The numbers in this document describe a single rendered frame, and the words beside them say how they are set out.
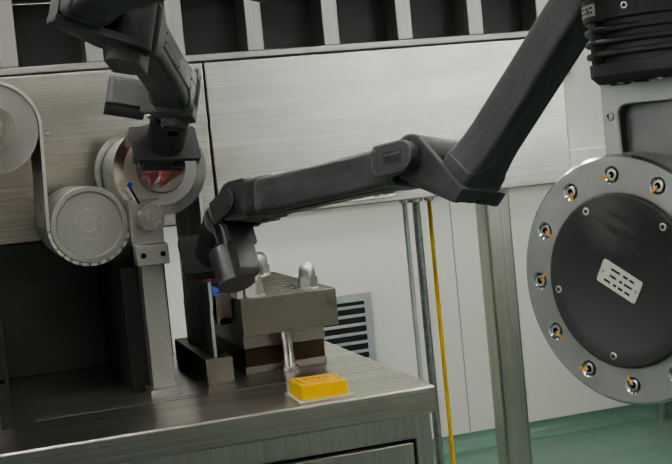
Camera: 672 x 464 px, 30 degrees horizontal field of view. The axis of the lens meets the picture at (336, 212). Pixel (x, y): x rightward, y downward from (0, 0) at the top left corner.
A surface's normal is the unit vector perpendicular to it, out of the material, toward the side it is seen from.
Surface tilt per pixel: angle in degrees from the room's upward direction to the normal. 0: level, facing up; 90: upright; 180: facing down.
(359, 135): 90
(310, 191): 83
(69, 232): 90
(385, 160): 80
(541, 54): 82
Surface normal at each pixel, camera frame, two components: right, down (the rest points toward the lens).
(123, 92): 0.15, -0.11
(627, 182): -0.75, 0.11
